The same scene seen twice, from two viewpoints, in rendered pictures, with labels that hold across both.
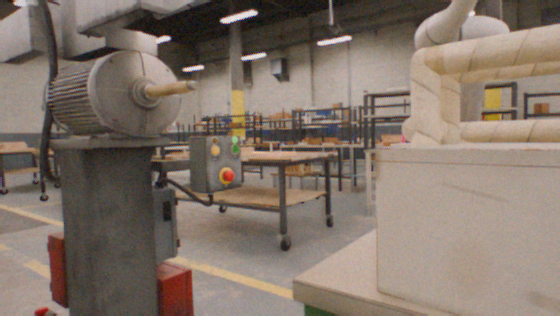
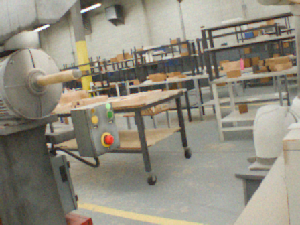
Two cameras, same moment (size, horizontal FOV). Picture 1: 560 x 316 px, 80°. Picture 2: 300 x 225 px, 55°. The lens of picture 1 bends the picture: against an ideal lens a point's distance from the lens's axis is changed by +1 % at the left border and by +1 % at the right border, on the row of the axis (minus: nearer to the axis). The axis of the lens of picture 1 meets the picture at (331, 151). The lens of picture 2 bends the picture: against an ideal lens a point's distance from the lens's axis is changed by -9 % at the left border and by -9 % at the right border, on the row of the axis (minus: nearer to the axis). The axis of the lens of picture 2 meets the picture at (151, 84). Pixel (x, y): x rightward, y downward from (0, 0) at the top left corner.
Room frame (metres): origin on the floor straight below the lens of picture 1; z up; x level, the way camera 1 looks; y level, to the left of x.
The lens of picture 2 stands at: (-0.03, 0.09, 1.23)
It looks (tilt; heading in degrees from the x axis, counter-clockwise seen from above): 3 degrees down; 4
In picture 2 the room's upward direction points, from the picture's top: 10 degrees counter-clockwise
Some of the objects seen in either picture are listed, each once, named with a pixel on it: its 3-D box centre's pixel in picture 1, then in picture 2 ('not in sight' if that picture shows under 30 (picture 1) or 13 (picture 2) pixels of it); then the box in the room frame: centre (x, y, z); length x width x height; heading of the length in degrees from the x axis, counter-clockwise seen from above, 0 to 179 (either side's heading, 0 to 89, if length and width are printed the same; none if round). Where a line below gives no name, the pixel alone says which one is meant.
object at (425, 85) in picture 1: (425, 105); not in sight; (0.37, -0.11, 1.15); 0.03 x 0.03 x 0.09
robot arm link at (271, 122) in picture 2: not in sight; (272, 129); (1.32, -0.33, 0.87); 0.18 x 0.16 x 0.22; 94
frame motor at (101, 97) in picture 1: (115, 98); (13, 88); (1.08, 0.70, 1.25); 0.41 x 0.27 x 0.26; 58
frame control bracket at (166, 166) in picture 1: (184, 164); (69, 134); (1.19, 0.53, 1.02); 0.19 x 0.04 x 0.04; 148
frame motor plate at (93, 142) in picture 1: (105, 141); (10, 123); (1.11, 0.76, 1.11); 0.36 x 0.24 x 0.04; 58
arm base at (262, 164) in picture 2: not in sight; (269, 158); (1.33, -0.30, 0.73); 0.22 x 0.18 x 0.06; 50
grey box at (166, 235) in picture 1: (153, 186); (48, 154); (1.24, 0.68, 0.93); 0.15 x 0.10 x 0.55; 58
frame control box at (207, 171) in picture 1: (199, 170); (82, 137); (1.24, 0.50, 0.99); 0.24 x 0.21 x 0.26; 58
